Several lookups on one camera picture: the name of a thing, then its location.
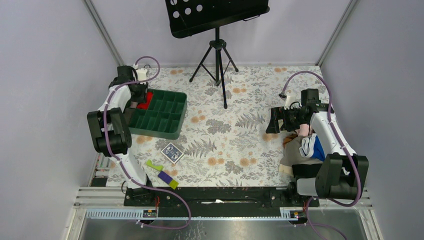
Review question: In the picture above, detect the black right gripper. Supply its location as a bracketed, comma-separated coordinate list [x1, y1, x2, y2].
[265, 106, 307, 134]

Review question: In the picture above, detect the red underwear white trim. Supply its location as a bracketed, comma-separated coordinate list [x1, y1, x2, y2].
[136, 91, 154, 110]

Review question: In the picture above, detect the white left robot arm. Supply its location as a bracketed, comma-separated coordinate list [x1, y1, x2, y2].
[87, 65, 155, 206]

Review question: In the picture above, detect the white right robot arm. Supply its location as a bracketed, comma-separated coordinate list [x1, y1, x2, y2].
[266, 88, 369, 206]

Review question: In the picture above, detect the pink garment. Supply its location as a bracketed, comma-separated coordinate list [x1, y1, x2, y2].
[295, 124, 313, 137]

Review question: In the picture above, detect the brown garment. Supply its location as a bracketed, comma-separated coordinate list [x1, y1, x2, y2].
[282, 133, 298, 148]

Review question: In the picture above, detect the pink rolled cloth in tray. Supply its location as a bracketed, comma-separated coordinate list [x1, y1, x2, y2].
[128, 101, 139, 109]

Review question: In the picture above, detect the beige grey garment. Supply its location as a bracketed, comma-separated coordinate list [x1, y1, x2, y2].
[278, 136, 322, 177]

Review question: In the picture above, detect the black garment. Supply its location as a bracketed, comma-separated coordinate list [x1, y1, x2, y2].
[292, 163, 322, 180]

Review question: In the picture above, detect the green plastic divided tray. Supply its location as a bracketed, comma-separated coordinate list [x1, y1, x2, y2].
[123, 89, 187, 140]

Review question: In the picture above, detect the floral patterned table mat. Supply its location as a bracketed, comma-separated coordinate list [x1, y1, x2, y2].
[131, 66, 329, 187]

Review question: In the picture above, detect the black music stand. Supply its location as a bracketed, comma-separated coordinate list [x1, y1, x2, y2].
[165, 0, 270, 109]

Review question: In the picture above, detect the blue playing card box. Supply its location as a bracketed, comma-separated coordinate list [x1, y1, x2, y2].
[160, 143, 184, 164]

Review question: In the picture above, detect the lime green plastic piece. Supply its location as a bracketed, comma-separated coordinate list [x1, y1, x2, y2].
[145, 159, 164, 172]

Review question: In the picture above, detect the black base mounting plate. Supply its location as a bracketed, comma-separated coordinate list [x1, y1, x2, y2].
[123, 186, 309, 218]

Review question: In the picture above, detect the purple and green block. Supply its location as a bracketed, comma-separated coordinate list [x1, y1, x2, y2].
[157, 171, 179, 190]

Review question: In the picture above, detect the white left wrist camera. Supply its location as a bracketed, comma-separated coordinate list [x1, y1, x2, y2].
[132, 64, 149, 82]

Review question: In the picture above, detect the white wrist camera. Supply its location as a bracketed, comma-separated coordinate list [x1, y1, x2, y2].
[278, 91, 297, 110]
[132, 64, 149, 82]

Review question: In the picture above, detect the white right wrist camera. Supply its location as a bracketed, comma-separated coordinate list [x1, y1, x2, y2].
[278, 91, 297, 110]

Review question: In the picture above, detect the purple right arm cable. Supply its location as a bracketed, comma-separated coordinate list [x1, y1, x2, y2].
[280, 70, 363, 240]

